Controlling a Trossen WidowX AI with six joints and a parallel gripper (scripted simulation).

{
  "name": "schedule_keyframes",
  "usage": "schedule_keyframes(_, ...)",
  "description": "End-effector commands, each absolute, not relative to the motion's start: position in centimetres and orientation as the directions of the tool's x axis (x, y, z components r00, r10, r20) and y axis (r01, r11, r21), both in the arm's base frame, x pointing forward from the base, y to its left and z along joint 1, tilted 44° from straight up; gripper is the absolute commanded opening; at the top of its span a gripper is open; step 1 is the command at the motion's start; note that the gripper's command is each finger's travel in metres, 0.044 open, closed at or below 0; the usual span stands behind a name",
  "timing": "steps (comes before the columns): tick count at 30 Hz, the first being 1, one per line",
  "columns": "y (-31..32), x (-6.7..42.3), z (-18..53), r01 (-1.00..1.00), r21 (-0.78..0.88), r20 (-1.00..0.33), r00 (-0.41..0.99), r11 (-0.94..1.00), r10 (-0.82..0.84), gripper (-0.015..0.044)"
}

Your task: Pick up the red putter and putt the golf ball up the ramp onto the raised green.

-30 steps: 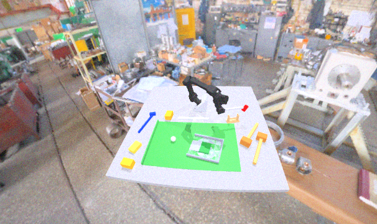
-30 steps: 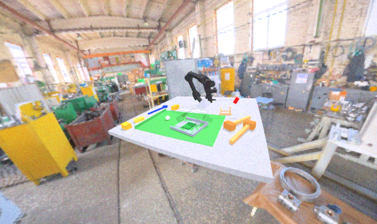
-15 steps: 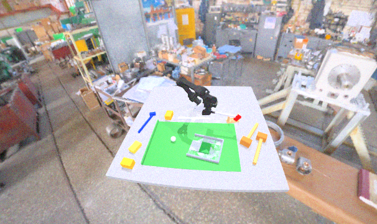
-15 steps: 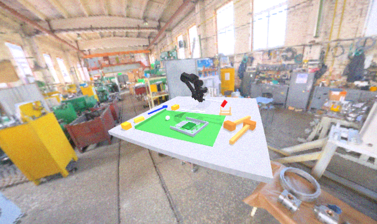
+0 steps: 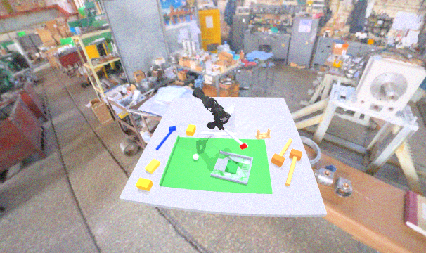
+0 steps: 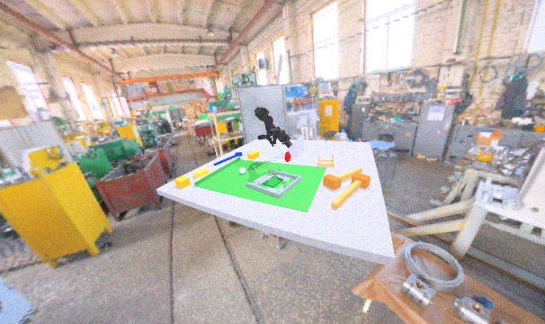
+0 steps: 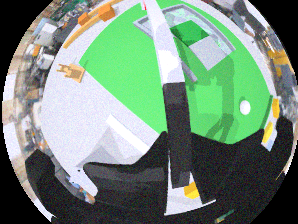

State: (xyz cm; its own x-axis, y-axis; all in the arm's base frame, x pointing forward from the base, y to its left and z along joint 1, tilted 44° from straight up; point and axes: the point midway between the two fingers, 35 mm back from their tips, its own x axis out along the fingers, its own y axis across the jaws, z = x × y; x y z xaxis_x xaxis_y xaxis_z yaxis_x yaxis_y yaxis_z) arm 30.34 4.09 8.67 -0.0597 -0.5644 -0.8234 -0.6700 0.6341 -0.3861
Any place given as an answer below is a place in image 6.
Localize green putting mat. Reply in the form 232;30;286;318
197;159;326;212

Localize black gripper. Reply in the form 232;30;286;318
258;123;285;146

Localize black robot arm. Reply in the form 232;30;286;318
254;107;293;148

